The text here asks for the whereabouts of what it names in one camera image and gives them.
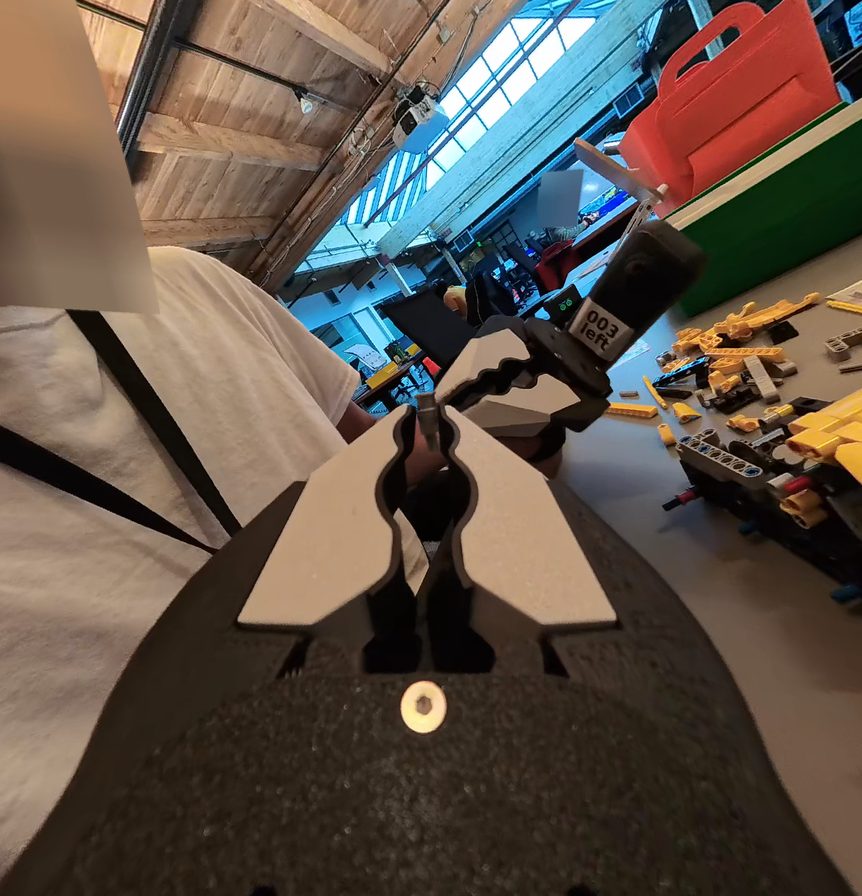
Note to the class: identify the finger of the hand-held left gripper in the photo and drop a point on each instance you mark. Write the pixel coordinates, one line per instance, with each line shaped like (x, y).
(483, 357)
(529, 406)

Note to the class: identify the pile of yellow bricks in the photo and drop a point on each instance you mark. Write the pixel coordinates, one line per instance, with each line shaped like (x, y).
(739, 350)

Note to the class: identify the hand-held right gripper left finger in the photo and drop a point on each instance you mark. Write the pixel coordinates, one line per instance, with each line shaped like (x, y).
(319, 553)

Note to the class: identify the red felt bag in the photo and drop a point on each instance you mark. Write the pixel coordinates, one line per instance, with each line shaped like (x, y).
(725, 112)

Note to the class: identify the person's left hand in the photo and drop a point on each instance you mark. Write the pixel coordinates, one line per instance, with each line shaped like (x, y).
(551, 467)

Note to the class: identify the person's white shirt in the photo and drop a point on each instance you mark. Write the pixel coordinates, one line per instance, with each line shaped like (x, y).
(123, 630)

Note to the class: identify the green plastic bin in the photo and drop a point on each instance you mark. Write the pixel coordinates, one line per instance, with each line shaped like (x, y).
(788, 231)

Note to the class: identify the grey axle connector piece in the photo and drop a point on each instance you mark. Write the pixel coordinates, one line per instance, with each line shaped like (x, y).
(428, 416)

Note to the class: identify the black device green lights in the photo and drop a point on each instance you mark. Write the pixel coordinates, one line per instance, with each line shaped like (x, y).
(564, 304)

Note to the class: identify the open instruction booklet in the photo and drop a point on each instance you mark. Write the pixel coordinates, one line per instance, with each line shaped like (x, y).
(858, 290)

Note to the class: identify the white ceiling mounted device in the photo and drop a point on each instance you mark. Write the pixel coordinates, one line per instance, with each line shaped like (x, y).
(417, 115)

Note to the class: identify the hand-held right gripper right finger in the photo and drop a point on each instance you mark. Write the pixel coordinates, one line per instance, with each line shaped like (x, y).
(536, 553)

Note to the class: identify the yellow black brick car model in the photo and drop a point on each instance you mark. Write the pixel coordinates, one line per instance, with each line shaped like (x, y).
(823, 448)

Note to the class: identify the wooden document stand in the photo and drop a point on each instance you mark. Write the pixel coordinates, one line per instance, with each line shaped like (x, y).
(613, 164)

